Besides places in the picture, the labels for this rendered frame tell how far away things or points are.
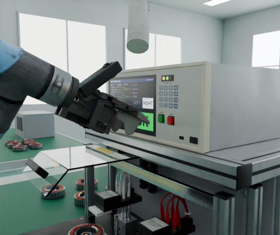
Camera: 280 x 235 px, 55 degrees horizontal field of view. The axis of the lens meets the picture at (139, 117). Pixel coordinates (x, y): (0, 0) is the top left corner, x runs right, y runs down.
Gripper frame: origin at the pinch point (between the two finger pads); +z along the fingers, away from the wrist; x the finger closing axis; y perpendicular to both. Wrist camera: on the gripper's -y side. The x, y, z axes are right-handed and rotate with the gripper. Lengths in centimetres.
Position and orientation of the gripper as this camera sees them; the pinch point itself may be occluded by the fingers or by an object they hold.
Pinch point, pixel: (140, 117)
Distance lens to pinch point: 67.5
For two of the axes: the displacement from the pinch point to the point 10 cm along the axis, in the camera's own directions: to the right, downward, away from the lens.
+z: 7.4, 3.7, 5.6
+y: -3.4, 9.3, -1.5
